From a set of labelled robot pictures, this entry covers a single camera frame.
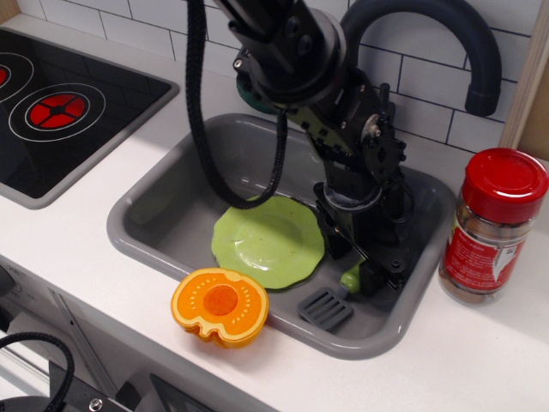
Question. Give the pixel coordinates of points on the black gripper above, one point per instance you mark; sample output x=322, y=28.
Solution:
x=371, y=227

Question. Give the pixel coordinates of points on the green handled grey spatula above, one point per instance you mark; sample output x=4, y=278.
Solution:
x=327, y=308

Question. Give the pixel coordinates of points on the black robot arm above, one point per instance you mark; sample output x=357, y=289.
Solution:
x=297, y=61

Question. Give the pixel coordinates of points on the green scalloped plate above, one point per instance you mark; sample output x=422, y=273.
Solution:
x=278, y=243

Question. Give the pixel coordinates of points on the orange toy pumpkin half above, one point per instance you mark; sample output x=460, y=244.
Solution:
x=221, y=306

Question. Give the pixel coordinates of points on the red lidded spice jar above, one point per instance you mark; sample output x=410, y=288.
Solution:
x=500, y=198

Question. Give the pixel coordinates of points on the green toy avocado half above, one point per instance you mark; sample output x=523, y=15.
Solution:
x=248, y=97

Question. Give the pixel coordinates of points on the dark grey faucet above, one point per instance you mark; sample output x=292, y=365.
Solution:
x=460, y=18

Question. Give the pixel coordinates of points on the black toy stovetop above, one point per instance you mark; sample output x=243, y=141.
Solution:
x=62, y=112

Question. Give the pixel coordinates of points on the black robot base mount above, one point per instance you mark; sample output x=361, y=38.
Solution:
x=79, y=396

